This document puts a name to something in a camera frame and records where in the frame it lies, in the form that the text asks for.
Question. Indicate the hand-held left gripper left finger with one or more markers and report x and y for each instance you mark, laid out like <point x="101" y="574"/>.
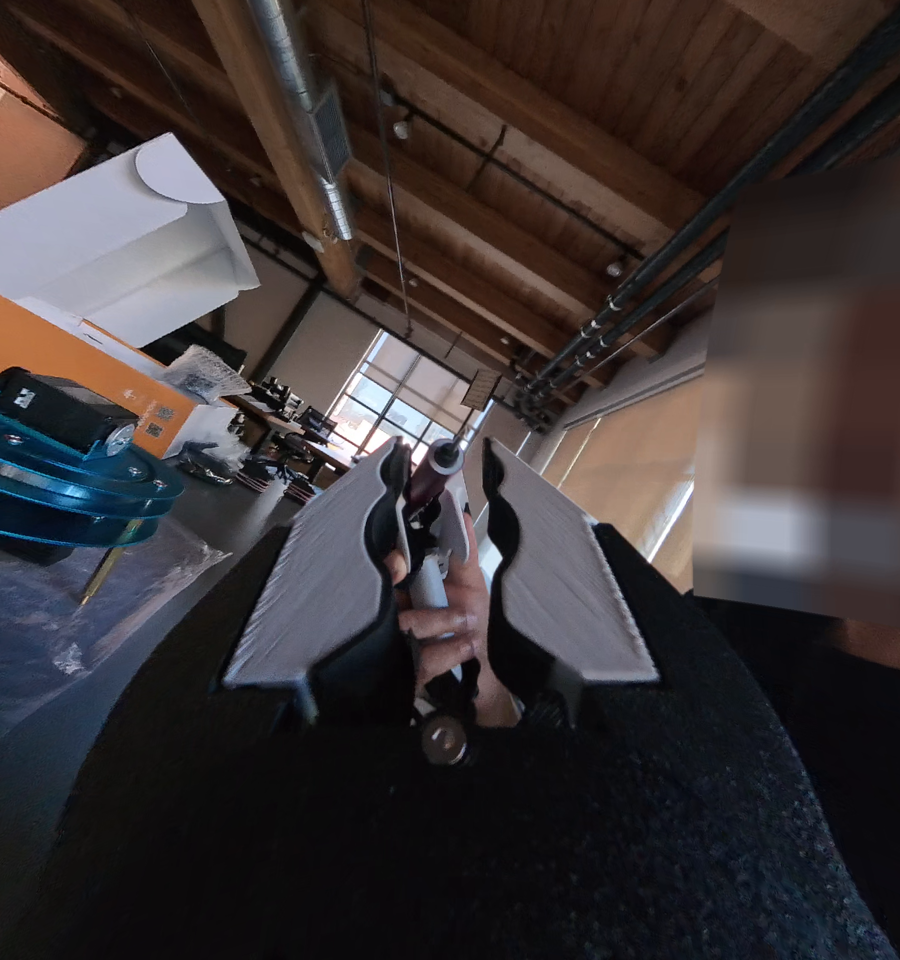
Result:
<point x="307" y="585"/>

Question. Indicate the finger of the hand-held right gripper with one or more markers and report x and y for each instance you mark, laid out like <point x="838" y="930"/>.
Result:
<point x="452" y="529"/>

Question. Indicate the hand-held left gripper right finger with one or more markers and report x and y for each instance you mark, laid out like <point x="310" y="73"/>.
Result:
<point x="570" y="592"/>

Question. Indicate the red electric screwdriver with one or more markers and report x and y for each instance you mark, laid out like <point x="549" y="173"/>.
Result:
<point x="431" y="480"/>

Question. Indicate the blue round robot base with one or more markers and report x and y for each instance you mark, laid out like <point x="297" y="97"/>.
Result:
<point x="60" y="495"/>

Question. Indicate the person's right hand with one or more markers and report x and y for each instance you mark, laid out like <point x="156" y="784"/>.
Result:
<point x="461" y="611"/>

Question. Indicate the large paned window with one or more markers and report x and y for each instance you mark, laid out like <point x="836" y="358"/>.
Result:
<point x="390" y="405"/>

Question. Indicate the beige roller blind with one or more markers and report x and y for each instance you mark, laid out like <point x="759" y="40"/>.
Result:
<point x="630" y="465"/>

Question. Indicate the background office desks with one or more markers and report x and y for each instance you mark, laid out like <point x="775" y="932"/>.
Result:
<point x="300" y="442"/>

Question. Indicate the hanging ceiling panel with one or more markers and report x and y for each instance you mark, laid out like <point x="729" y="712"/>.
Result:
<point x="484" y="388"/>

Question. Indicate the black parts bag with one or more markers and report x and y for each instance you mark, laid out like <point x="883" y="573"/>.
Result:
<point x="206" y="461"/>

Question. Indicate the brass standoff rod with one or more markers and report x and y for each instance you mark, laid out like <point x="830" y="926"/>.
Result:
<point x="101" y="577"/>

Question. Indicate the clear bubble wrap bag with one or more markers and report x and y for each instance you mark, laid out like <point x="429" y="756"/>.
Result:
<point x="206" y="371"/>

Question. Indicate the clear plastic sheet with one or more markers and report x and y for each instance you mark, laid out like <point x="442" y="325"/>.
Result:
<point x="37" y="637"/>

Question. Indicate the ceiling track spotlight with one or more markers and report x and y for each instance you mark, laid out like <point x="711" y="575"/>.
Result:
<point x="616" y="267"/>
<point x="402" y="127"/>

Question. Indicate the black servo motor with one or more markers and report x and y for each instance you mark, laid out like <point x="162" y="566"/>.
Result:
<point x="52" y="405"/>

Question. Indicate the orange cardboard box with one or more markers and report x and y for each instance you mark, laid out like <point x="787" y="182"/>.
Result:
<point x="37" y="337"/>

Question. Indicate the white open cardboard box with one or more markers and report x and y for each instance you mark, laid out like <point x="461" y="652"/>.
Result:
<point x="120" y="247"/>

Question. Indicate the black ceiling pipes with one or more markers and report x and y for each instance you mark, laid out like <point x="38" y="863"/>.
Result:
<point x="794" y="142"/>

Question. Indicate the silver ventilation duct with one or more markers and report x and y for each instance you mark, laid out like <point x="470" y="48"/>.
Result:
<point x="307" y="112"/>

